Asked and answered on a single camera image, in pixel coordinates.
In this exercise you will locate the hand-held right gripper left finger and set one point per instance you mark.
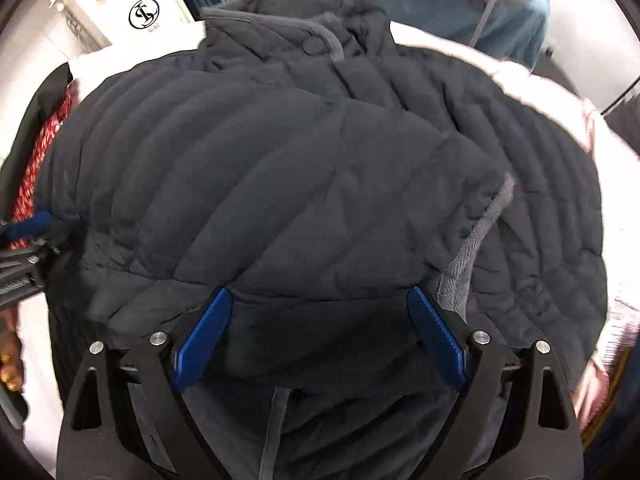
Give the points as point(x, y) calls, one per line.
point(202, 342)

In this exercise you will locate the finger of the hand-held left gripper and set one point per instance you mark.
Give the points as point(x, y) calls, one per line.
point(25, 270)
point(30, 227)

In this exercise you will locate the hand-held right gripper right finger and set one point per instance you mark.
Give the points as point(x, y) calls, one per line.
point(437, 340)

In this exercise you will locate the black quilted jacket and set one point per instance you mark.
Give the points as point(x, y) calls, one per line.
point(300, 160)

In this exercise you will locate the person's left hand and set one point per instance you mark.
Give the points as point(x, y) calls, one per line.
point(11, 355)

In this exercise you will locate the red patterned cloth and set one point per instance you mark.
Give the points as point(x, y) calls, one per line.
point(45, 145)

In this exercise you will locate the black cloth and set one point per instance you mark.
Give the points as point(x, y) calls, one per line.
point(35, 110)

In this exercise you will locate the white appliance with round logo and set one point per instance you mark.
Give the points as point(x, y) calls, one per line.
point(145, 10)

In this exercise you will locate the pink polka dot blanket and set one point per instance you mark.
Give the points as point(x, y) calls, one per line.
point(550, 95)

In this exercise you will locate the teal bed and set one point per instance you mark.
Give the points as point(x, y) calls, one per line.
point(515, 20)

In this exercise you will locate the white gooseneck lamp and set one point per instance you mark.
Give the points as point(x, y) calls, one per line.
point(492, 0)

